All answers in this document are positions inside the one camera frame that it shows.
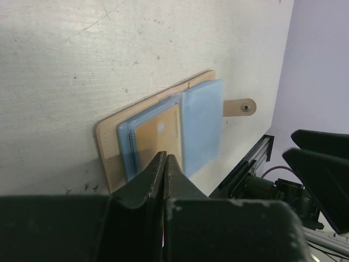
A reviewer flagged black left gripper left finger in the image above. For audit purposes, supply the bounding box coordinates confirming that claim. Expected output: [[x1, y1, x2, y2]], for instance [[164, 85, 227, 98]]
[[1, 152, 166, 261]]

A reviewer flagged gold credit card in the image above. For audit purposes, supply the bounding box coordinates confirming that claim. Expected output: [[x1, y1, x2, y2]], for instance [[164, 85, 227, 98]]
[[133, 104, 183, 172]]

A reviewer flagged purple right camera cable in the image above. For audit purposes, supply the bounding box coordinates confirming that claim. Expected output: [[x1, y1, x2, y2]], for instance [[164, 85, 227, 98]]
[[260, 165, 295, 178]]

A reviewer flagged beige leather card holder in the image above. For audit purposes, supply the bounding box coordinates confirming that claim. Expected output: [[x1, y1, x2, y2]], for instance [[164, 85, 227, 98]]
[[96, 70, 257, 195]]

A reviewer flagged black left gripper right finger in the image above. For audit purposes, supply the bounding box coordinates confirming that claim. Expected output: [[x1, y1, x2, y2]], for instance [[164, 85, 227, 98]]
[[164, 154, 312, 261]]

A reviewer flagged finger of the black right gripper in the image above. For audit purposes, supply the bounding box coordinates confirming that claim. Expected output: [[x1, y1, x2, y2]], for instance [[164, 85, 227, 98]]
[[282, 148, 348, 235], [291, 129, 348, 157]]

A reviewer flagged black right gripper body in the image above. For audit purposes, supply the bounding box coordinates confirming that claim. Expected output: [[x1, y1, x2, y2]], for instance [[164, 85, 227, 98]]
[[245, 176, 324, 230]]

